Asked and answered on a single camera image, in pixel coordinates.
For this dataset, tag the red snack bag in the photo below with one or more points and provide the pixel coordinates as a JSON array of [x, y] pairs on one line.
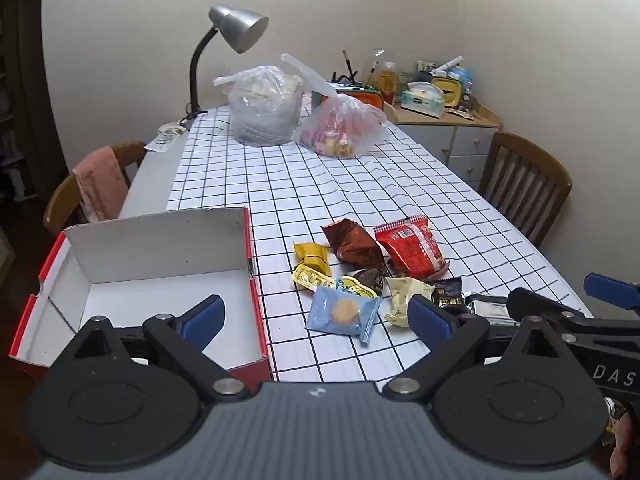
[[410, 250]]

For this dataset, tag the clear plastic bag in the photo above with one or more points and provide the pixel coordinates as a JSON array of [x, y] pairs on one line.
[[262, 110]]

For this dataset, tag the brown foil snack bag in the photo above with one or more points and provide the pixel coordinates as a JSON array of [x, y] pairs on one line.
[[352, 245]]

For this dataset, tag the white tube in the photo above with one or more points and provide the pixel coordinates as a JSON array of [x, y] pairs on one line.
[[447, 64]]

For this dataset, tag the pink plastic bag of sweets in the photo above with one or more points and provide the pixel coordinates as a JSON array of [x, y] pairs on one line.
[[340, 125]]

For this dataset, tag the pink towel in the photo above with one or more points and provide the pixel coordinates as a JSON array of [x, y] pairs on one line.
[[100, 180]]

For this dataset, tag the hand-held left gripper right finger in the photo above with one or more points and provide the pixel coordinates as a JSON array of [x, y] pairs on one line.
[[430, 320]]

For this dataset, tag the red and white cardboard box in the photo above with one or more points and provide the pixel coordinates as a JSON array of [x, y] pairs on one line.
[[150, 290]]

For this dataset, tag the blue biscuit packet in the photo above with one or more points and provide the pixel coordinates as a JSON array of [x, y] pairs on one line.
[[340, 312]]

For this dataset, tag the dark brown triangular snack packet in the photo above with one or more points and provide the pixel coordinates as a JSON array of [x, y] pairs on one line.
[[370, 277]]

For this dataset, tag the tissue box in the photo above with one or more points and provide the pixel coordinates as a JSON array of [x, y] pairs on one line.
[[422, 102]]

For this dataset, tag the cream snack packet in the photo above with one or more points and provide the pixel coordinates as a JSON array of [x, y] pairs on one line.
[[402, 292]]

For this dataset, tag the yellow cartoon jelly packet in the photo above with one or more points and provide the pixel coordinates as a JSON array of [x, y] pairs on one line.
[[307, 276]]

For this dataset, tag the clear plastic bottle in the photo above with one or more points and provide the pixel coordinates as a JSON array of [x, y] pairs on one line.
[[387, 82]]

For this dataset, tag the silver and black snack packet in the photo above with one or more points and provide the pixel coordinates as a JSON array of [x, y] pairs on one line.
[[487, 305]]

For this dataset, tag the yellow snack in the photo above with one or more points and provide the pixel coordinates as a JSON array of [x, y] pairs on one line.
[[310, 257]]

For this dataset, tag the silver desk lamp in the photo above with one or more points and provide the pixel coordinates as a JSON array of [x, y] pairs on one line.
[[235, 25]]

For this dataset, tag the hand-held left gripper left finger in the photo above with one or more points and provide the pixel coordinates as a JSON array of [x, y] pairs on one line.
[[205, 317]]

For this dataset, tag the dark shelf unit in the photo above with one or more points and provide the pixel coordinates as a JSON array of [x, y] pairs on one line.
[[20, 85]]

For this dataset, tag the black brush stand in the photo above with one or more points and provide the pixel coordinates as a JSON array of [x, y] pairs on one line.
[[346, 72]]

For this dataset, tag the grey drawer cabinet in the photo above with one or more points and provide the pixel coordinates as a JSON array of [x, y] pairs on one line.
[[465, 140]]

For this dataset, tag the wooden chair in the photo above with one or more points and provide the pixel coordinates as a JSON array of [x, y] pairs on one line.
[[60, 205], [530, 180]]

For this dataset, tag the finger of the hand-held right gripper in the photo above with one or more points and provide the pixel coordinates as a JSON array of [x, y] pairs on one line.
[[540, 305], [610, 287]]

